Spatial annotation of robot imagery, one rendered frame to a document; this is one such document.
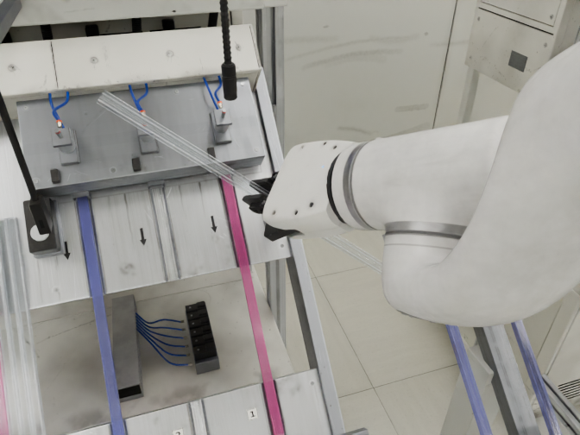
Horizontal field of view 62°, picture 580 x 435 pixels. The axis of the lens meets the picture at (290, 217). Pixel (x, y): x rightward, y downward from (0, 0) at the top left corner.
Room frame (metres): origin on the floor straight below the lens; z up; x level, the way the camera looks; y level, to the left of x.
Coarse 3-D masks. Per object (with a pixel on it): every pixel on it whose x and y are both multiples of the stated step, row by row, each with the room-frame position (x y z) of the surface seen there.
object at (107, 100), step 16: (112, 96) 0.49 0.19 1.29; (112, 112) 0.49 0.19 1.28; (128, 112) 0.49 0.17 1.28; (144, 128) 0.48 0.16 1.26; (160, 128) 0.49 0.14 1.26; (176, 144) 0.49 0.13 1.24; (192, 144) 0.50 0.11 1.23; (192, 160) 0.49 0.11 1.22; (208, 160) 0.49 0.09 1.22; (224, 176) 0.49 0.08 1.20; (240, 176) 0.50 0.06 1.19; (256, 192) 0.49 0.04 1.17; (336, 240) 0.50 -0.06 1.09; (352, 256) 0.50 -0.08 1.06; (368, 256) 0.51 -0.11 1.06
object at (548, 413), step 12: (516, 324) 0.52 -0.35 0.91; (516, 336) 0.51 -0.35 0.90; (528, 348) 0.49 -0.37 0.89; (528, 360) 0.48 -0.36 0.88; (528, 372) 0.47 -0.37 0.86; (540, 384) 0.45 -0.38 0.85; (540, 396) 0.44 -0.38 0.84; (540, 408) 0.43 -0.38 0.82; (552, 408) 0.43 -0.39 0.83; (552, 420) 0.41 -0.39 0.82; (552, 432) 0.40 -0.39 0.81
